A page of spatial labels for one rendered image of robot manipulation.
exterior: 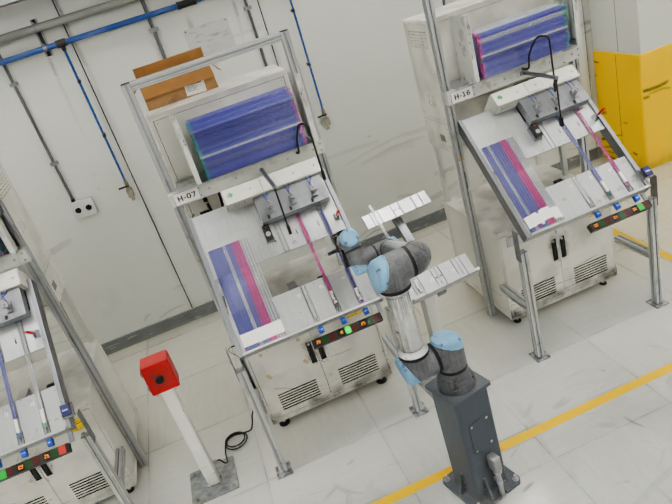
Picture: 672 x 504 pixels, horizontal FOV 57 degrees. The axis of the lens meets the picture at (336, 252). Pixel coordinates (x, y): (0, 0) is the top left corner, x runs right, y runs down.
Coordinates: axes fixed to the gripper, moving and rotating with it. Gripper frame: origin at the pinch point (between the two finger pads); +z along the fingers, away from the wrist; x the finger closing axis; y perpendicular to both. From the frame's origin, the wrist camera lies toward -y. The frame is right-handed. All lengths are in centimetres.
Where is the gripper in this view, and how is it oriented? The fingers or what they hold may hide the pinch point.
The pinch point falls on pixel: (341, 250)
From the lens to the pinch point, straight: 280.2
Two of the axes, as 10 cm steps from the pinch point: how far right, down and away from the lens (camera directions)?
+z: -1.2, 1.0, 9.9
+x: -9.2, 3.6, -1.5
